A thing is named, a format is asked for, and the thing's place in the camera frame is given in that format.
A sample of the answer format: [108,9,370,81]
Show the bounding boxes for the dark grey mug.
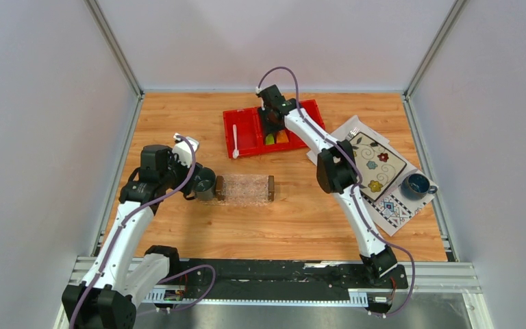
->
[181,166,216,202]

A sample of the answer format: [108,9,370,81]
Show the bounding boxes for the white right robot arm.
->
[255,85,398,287]

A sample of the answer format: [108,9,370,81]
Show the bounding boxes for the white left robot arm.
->
[62,135,201,328]

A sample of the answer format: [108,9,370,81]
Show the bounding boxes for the green toothpaste tube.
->
[264,134,275,145]

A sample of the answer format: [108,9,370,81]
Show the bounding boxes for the orange toothpaste tube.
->
[275,130,289,144]

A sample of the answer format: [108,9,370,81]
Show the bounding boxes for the white toothbrush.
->
[232,124,240,159]

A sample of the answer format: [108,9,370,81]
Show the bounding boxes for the clear textured acrylic tray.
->
[197,174,276,206]

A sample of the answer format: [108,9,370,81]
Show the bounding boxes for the red three-compartment bin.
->
[223,107,306,158]

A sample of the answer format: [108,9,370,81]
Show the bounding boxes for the silver fork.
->
[345,127,360,141]

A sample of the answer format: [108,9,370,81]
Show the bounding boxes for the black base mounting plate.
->
[156,258,410,302]

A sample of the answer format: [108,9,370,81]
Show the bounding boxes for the floral square plate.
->
[350,132,407,202]

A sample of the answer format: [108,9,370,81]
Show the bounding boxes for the patterned white cloth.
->
[332,116,438,236]

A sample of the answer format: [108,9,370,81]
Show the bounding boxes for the blue teacup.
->
[400,173,438,200]

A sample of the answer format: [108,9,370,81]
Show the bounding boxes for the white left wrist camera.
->
[172,133,200,169]

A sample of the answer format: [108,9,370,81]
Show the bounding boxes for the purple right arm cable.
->
[255,66,416,318]

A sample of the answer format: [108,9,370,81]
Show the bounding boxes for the aluminium frame rail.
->
[54,256,495,329]

